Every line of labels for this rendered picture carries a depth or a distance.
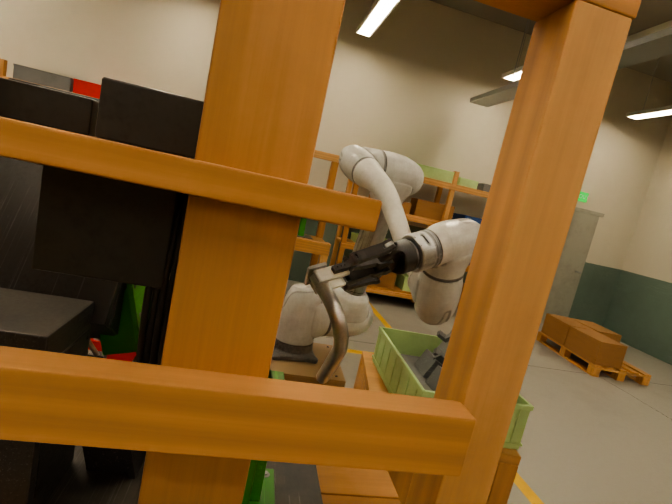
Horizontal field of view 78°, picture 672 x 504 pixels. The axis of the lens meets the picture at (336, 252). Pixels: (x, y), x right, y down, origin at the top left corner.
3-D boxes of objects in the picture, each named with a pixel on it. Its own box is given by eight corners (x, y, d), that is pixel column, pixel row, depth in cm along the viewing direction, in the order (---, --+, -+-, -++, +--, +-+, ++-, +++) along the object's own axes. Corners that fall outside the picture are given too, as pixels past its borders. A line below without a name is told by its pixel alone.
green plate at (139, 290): (121, 357, 98) (108, 270, 94) (158, 353, 100) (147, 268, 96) (103, 380, 87) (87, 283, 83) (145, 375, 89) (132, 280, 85)
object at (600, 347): (535, 339, 628) (543, 312, 622) (583, 348, 639) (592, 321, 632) (590, 376, 510) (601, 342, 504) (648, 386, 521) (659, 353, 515)
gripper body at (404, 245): (394, 254, 98) (361, 264, 94) (406, 229, 92) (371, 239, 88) (411, 278, 94) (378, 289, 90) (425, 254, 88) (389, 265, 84)
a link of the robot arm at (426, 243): (424, 221, 94) (403, 226, 92) (448, 250, 90) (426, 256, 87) (411, 247, 101) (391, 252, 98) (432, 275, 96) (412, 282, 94)
